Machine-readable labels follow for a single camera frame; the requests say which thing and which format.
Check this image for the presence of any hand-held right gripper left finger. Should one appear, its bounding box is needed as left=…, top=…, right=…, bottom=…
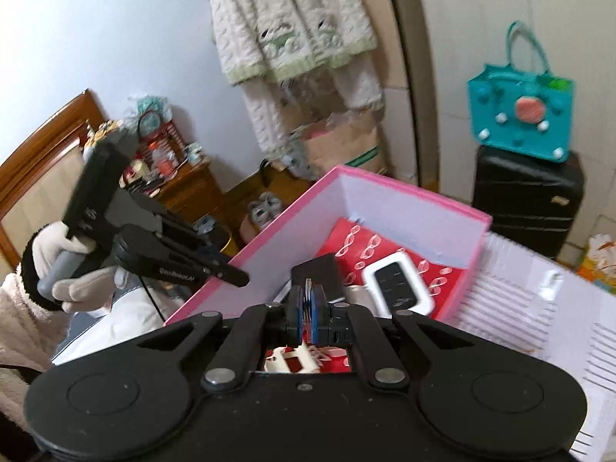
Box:
left=137, top=279, right=305, bottom=392

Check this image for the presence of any black suitcase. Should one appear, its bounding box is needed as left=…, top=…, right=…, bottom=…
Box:
left=472, top=144, right=585, bottom=263

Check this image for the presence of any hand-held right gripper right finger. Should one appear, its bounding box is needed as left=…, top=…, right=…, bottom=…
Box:
left=310, top=281, right=477, bottom=390

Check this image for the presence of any black box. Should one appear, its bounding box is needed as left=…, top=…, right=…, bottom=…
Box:
left=293, top=254, right=345, bottom=301

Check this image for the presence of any wooden bed headboard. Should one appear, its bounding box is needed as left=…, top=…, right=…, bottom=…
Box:
left=0, top=89, right=109, bottom=270

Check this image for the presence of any cream folding phone stand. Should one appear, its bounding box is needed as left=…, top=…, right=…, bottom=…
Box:
left=264, top=346, right=323, bottom=374

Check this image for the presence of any beige wooden board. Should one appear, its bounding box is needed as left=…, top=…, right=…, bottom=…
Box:
left=370, top=0, right=422, bottom=188

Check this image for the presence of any red patterned box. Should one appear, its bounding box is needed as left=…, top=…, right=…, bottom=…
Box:
left=264, top=216, right=475, bottom=376

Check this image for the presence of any person's left hand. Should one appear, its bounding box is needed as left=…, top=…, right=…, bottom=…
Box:
left=26, top=221, right=131, bottom=313

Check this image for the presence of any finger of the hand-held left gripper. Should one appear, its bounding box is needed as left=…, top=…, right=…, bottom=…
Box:
left=139, top=249, right=250, bottom=288
left=159, top=212, right=233, bottom=270

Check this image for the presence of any pile of small bedside things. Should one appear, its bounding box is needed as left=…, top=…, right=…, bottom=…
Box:
left=82, top=95, right=210, bottom=193

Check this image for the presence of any teal felt handbag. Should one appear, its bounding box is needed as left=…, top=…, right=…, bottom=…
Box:
left=468, top=20, right=576, bottom=162

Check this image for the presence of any cream fluffy robe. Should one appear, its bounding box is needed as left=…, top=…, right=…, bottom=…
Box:
left=201, top=0, right=387, bottom=157

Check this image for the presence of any wooden nightstand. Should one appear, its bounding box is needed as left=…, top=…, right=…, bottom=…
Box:
left=120, top=154, right=227, bottom=232

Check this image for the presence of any pink cardboard box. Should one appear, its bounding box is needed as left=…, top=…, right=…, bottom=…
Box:
left=164, top=164, right=494, bottom=376

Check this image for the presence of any person's left forearm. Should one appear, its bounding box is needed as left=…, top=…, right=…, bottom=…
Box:
left=0, top=238, right=73, bottom=448

